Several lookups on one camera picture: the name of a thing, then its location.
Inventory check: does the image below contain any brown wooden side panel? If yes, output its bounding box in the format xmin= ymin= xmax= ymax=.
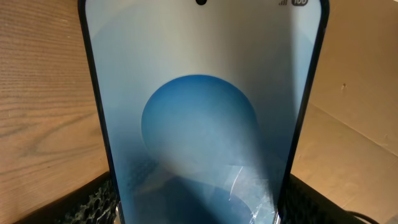
xmin=310 ymin=0 xmax=397 ymax=154

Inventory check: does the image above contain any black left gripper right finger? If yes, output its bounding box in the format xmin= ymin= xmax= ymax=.
xmin=278 ymin=174 xmax=367 ymax=224

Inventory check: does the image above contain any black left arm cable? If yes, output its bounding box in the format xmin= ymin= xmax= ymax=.
xmin=346 ymin=210 xmax=381 ymax=224

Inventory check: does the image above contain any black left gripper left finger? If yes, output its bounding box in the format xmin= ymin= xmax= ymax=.
xmin=16 ymin=172 xmax=119 ymax=224

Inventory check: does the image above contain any blue Galaxy smartphone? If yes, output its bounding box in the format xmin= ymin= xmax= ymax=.
xmin=78 ymin=0 xmax=330 ymax=223

